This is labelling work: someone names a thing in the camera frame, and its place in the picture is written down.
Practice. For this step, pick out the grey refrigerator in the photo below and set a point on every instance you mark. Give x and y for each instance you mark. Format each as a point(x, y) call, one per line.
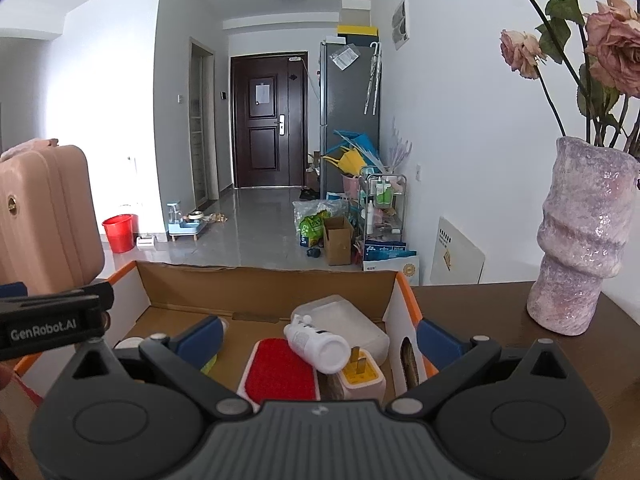
point(345, 120)

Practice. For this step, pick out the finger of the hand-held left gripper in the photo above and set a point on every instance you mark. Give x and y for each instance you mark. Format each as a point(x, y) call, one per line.
point(60, 300)

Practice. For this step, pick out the small white floor device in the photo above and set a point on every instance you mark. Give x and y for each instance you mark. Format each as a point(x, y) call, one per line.
point(146, 241)

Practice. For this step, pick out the pink bin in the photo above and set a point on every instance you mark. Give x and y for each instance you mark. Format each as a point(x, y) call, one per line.
point(351, 185)

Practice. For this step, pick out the white flat board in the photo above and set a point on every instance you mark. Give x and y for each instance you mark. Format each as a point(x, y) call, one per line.
point(457, 255)

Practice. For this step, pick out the white round device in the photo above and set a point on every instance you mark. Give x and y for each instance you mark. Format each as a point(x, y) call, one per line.
point(127, 342)

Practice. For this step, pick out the pile of blue yellow bags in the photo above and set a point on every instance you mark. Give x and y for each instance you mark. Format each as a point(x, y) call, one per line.
point(352, 152)

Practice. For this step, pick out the green transparent bottle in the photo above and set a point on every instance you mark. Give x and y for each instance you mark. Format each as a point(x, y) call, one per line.
point(209, 364)

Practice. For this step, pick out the dried pink roses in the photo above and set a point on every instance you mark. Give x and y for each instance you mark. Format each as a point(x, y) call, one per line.
point(612, 45)

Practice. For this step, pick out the white wall outlet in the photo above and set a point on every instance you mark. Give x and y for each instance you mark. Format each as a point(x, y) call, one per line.
point(418, 172)

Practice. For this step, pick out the metal trolley rack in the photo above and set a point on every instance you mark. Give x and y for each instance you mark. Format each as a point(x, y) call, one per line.
point(382, 205)

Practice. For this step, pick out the dark brown entrance door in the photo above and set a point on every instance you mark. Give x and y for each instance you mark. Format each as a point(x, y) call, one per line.
point(262, 155)

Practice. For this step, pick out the white plastic bottle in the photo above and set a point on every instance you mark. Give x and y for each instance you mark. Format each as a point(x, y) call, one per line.
point(320, 345)

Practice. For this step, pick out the clear plastic pouch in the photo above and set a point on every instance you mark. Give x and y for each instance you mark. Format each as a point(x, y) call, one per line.
point(345, 57)

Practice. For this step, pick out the purple ceramic vase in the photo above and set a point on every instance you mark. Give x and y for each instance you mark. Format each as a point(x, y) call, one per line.
point(575, 240)

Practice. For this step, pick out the pink suitcase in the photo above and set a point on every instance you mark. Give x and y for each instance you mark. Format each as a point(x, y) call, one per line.
point(45, 220)

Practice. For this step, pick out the black shoes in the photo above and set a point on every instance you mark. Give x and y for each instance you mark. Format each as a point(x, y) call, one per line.
point(309, 193)

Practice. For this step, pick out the grey interior door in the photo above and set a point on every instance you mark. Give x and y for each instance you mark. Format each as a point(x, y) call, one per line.
point(202, 120)

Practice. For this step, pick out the red cardboard box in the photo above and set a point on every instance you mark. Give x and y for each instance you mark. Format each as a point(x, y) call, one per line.
point(260, 290)

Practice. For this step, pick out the white and yellow plug adapter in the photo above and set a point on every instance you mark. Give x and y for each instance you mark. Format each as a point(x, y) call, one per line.
point(362, 385)

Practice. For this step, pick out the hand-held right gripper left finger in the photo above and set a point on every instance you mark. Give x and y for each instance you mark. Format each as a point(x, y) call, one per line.
point(200, 340)

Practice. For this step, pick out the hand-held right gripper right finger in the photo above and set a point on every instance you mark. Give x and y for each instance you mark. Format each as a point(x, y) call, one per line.
point(440, 345)

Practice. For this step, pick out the green plastic bag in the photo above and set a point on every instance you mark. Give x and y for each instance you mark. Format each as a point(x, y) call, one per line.
point(312, 227)

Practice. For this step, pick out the purple dried flowers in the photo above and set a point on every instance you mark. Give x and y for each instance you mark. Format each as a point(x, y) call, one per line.
point(400, 152)

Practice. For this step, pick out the yellow and black box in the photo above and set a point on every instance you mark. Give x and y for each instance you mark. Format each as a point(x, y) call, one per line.
point(357, 31)

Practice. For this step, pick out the small open cardboard box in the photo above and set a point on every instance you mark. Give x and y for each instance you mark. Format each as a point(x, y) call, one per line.
point(337, 242)

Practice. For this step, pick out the blue pet water feeder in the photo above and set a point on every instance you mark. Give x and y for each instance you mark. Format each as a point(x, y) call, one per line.
point(185, 225)

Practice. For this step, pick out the white folded umbrella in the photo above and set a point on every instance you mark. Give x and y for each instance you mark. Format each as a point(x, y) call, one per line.
point(372, 80)

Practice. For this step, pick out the red and white lint brush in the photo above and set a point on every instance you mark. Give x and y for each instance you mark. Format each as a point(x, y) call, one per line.
point(277, 372)

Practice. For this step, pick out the translucent white plastic container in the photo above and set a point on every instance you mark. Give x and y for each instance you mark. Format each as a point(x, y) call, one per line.
point(350, 320)

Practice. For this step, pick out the red bucket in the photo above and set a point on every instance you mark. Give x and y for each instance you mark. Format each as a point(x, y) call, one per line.
point(120, 235)

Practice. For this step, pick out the blue and white carton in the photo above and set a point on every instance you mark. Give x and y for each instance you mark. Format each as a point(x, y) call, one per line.
point(387, 260)

